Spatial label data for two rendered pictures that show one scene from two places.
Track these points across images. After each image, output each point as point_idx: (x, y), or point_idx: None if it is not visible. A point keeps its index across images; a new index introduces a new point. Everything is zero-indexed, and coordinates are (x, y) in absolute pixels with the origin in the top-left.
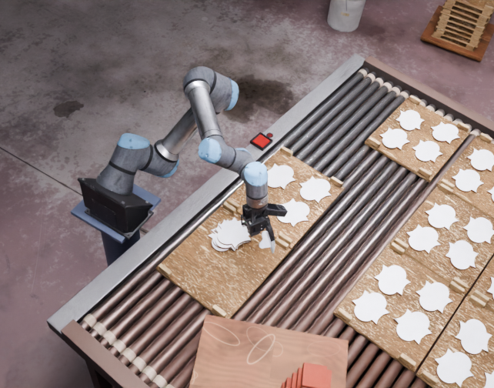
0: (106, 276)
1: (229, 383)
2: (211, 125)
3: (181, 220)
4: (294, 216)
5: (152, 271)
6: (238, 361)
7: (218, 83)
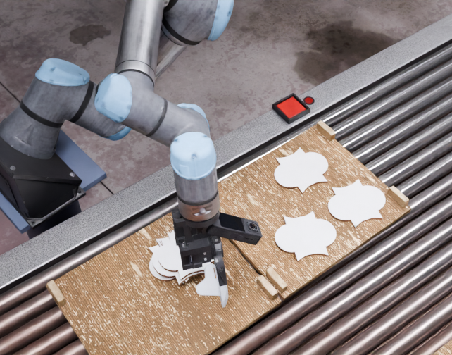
0: None
1: None
2: (134, 53)
3: (118, 213)
4: (305, 243)
5: (45, 289)
6: None
7: None
